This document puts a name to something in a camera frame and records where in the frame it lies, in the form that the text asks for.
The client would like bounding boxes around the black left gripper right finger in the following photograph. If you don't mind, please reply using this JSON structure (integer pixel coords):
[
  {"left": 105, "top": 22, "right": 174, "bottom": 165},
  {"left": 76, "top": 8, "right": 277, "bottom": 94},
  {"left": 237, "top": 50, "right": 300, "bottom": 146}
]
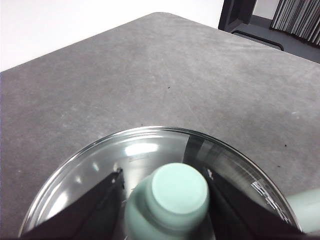
[{"left": 202, "top": 167, "right": 308, "bottom": 240}]

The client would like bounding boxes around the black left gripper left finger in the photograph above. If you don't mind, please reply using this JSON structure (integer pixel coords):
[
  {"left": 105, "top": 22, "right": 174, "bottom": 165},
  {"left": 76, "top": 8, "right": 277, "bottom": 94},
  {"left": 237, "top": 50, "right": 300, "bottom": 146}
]
[{"left": 19, "top": 167, "right": 128, "bottom": 240}]

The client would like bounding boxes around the glass lid with green knob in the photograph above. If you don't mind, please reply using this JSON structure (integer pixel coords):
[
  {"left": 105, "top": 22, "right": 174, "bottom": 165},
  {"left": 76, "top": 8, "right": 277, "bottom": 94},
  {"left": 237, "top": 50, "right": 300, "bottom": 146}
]
[{"left": 18, "top": 126, "right": 298, "bottom": 240}]

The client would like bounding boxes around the grey ribbed panel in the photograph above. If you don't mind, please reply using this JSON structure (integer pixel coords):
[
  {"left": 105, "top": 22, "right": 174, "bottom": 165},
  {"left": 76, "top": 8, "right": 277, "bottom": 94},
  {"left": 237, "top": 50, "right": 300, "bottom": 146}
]
[{"left": 269, "top": 0, "right": 320, "bottom": 47}]

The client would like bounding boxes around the green pot with handle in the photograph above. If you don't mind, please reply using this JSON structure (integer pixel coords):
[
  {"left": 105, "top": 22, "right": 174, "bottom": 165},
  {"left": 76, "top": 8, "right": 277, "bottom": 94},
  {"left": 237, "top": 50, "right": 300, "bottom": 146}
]
[{"left": 284, "top": 188, "right": 320, "bottom": 240}]

